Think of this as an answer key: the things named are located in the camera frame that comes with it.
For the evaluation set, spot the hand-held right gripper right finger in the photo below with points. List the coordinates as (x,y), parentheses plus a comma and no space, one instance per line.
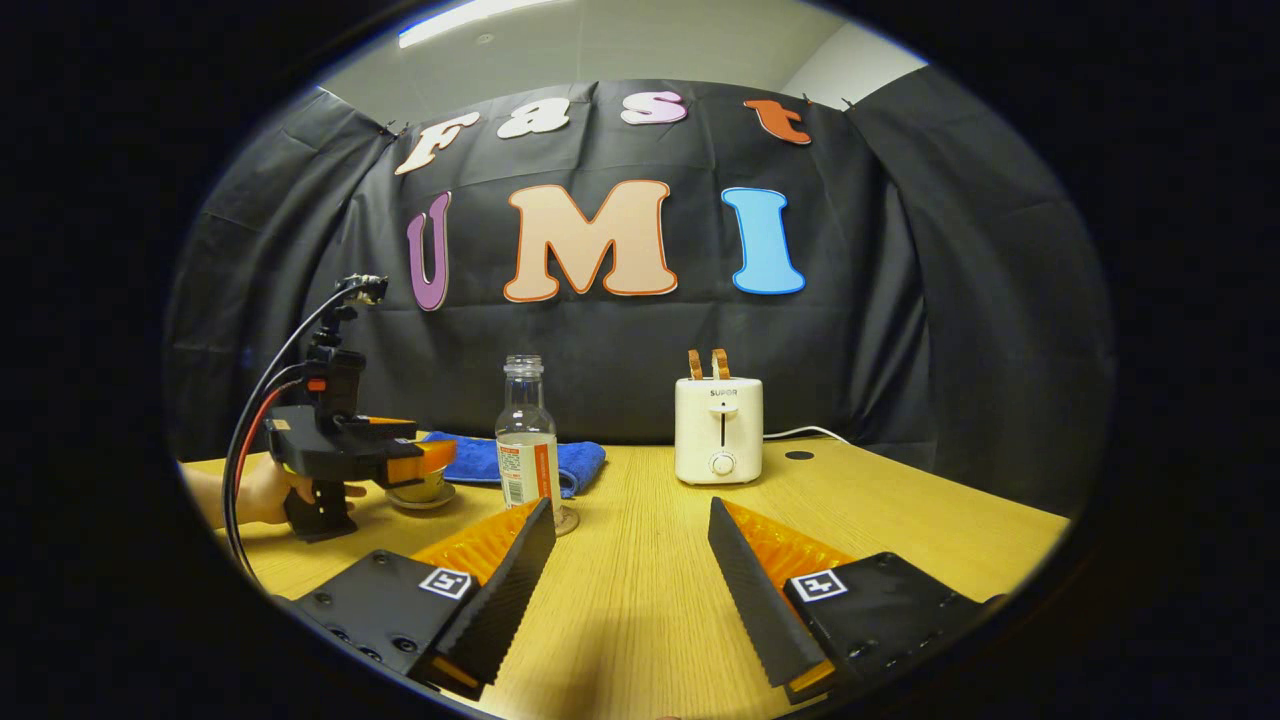
(755,590)

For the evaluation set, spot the blue towel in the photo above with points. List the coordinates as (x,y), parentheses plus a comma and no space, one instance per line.
(585,462)

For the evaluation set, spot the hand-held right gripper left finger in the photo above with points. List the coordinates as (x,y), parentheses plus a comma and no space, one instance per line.
(505,590)

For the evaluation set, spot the clear plastic water bottle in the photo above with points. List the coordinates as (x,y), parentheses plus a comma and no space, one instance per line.
(528,470)

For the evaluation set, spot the round cork coaster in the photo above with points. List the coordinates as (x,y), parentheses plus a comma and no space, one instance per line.
(568,520)

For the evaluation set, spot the toast bread slice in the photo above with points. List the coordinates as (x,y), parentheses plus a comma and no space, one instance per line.
(721,363)
(695,365)

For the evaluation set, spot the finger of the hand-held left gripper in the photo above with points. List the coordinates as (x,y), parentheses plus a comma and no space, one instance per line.
(420,462)
(390,422)

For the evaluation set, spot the beige ceramic saucer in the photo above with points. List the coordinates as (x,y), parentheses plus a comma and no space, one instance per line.
(425,504)

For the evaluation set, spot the cream toaster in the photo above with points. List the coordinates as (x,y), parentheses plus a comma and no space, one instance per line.
(718,435)

